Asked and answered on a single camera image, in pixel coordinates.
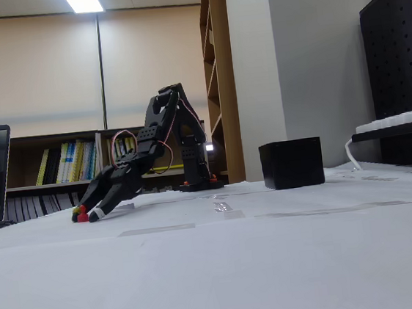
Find red ball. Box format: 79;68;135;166
75;204;90;224

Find black open box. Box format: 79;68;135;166
257;136;326;193

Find green yellow binder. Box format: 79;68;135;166
106;137;119;169
114;137;126;160

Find pale striped book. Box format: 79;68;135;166
79;140;101;182

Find low wooden bookshelf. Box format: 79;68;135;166
0;128;107;223
96;121;188;200

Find blue white book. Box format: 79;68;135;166
60;140;81;184

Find flat yellow folder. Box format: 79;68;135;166
151;164;185;172

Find yellow white book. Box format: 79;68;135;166
51;142;73;185

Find black books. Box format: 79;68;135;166
39;146;66;186

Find slanted yellow book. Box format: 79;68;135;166
32;148;54;187

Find grey file binders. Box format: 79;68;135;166
6;191;83;223

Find crumpled clear plastic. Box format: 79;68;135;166
210;199;246;222

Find beige roller blind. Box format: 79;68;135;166
0;6;108;140
96;0;213;131

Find tall wooden bookshelf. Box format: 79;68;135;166
196;0;247;186

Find white paper table cover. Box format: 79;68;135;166
0;156;412;309

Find ceiling light panel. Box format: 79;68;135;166
60;0;106;18

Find long clear tape strip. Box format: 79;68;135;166
254;198;412;222

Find white power strip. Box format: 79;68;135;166
353;106;412;135

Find black pegboard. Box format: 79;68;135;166
357;0;412;173

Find white power cable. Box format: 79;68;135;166
344;137;364;172

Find black metal shelf rail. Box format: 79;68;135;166
350;119;412;144

